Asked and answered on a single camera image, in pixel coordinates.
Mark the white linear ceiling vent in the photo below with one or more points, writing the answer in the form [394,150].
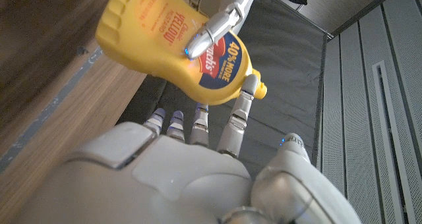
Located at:
[392,135]

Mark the yellow mustard bottle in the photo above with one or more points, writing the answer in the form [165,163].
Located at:
[138,36]

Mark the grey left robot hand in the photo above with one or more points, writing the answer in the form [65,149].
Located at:
[221,19]

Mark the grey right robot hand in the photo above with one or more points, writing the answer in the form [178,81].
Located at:
[148,184]

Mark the black backdrop cloth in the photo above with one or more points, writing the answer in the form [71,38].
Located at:
[287,79]

